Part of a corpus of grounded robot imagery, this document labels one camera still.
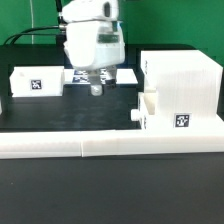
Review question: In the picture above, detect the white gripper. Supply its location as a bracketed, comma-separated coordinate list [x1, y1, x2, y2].
[64, 21, 125, 96]

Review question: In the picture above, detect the white front drawer tray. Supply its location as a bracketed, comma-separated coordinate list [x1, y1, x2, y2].
[131, 92, 156, 130]

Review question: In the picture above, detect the white drawer tray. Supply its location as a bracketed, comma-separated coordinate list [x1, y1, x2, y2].
[131, 92, 156, 130]
[10, 66, 64, 97]

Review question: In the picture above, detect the white drawer cabinet box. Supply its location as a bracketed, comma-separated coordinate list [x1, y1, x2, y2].
[140, 50, 223, 128]

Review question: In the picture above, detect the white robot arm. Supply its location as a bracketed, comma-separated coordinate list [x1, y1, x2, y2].
[62, 0, 125, 96]

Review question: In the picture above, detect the fiducial marker sheet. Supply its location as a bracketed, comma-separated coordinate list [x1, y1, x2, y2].
[64, 69, 138, 85]

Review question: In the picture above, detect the white L-shaped fence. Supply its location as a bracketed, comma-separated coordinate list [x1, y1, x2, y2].
[0, 129, 224, 159]

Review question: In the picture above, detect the black vertical cable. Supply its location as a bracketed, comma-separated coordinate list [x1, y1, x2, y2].
[55, 0, 66, 26]

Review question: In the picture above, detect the black cable bundle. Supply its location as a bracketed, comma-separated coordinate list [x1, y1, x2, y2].
[2, 23, 68, 46]

